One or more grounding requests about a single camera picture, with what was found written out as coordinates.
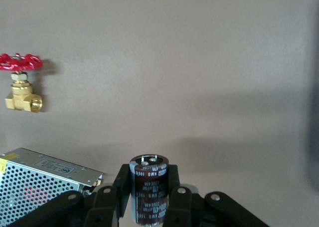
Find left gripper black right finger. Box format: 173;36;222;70
161;164;270;227

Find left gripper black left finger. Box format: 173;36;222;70
7;163;133;227

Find dark brown cylindrical capacitor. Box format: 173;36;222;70
129;155;170;225

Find metal mesh power supply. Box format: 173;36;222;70
0;148;104;227

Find brass valve red handwheel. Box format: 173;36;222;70
0;53;44;113

